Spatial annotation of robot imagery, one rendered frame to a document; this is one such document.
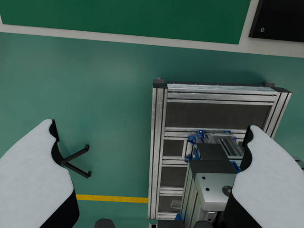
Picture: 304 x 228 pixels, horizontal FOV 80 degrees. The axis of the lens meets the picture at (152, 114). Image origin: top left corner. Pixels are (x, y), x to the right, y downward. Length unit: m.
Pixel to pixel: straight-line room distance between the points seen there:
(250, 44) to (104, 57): 0.96
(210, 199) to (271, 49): 0.43
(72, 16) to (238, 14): 0.41
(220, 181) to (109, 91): 1.05
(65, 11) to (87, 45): 0.79
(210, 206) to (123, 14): 0.51
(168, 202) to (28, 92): 1.43
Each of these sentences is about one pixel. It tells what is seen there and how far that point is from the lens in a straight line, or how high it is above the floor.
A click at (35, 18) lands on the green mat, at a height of 0.75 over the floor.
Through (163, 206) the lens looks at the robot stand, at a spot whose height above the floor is 0.21.
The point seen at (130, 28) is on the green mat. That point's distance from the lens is 0.52.
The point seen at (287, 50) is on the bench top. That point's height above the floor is 0.75.
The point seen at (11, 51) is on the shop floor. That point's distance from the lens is 1.58.
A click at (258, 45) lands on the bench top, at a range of 0.60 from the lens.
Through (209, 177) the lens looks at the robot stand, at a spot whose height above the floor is 0.92.
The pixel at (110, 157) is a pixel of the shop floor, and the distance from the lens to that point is 1.71.
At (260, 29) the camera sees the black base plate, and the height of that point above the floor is 0.77.
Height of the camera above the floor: 1.27
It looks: 63 degrees down
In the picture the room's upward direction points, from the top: 179 degrees clockwise
